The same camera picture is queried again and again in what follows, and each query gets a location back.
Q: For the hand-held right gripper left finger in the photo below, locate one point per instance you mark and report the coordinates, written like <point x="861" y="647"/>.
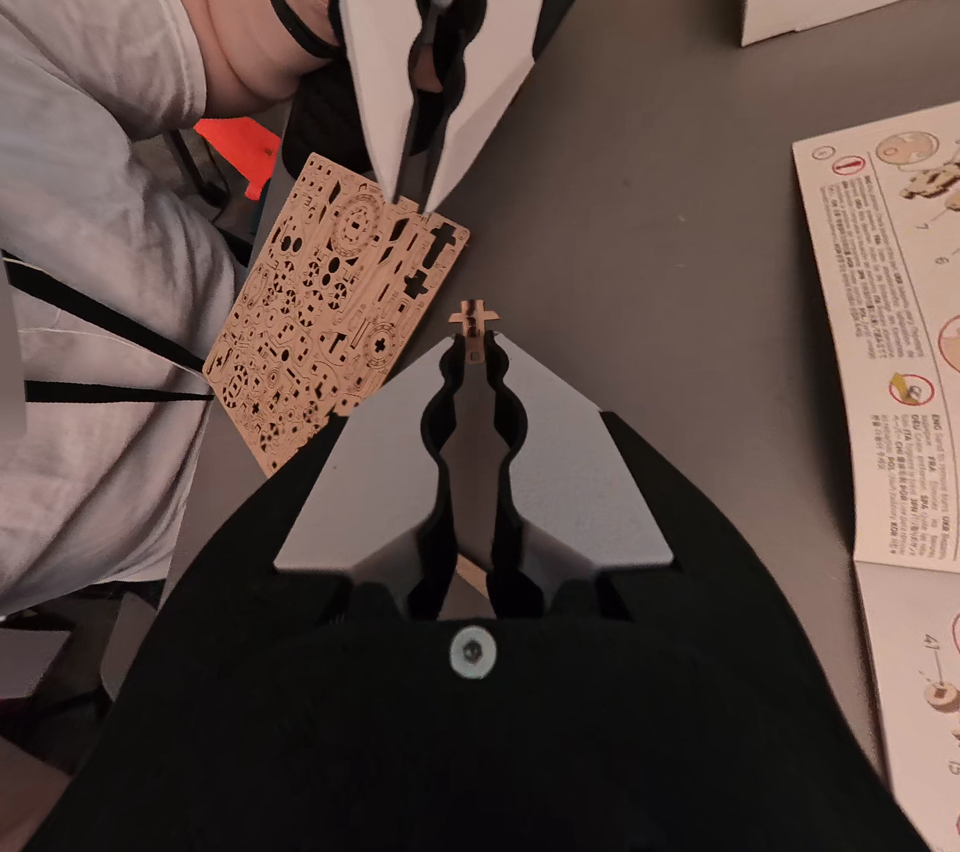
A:
<point x="360" y="492"/>

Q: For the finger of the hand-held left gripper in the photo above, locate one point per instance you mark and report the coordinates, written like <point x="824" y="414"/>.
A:
<point x="502" y="19"/>
<point x="379" y="4"/>

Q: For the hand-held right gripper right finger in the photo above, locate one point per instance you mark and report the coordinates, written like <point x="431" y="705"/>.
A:
<point x="577" y="492"/>

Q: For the laser-cut wooden parts sheet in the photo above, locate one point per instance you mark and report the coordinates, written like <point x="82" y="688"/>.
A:
<point x="322" y="312"/>

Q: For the small cross-shaped wooden part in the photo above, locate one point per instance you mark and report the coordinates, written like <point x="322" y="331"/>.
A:
<point x="472" y="323"/>

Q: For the person's left hand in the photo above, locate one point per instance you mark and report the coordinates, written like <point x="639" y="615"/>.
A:
<point x="247" y="26"/>

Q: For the orange plastic piece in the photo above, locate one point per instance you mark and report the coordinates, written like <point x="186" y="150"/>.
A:
<point x="236" y="143"/>

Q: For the person in white shirt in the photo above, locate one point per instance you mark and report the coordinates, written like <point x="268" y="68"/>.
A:
<point x="105" y="282"/>

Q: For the printed instruction leaflet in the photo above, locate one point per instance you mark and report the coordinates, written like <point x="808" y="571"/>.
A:
<point x="892" y="372"/>

